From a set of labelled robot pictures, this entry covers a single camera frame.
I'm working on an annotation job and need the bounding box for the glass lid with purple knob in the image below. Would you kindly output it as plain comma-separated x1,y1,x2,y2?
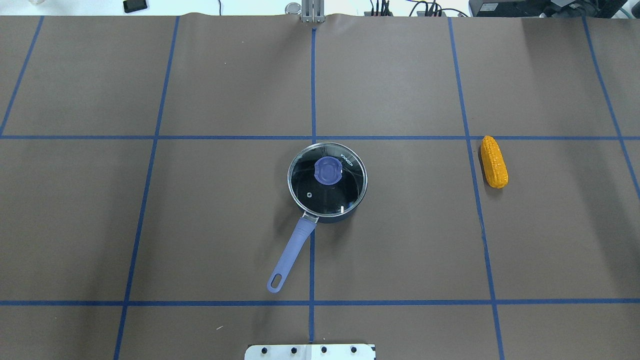
286,142,369,223

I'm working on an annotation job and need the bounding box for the yellow corn cob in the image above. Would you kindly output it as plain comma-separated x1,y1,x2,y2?
480,136,509,189

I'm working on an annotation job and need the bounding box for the black equipment box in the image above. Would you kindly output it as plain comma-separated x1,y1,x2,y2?
468,0,627,19

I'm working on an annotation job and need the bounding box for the black phone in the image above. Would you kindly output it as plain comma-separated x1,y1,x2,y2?
122,0,148,14

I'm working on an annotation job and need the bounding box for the dark pot with purple handle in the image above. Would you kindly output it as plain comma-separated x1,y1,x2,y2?
266,142,369,294

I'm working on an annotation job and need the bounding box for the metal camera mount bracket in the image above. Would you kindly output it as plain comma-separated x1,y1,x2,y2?
285,0,326,24

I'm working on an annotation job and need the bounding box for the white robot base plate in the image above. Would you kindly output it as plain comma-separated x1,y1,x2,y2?
244,343,377,360

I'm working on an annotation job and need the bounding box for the black cables bundle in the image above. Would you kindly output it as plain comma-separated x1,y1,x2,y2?
370,0,468,18

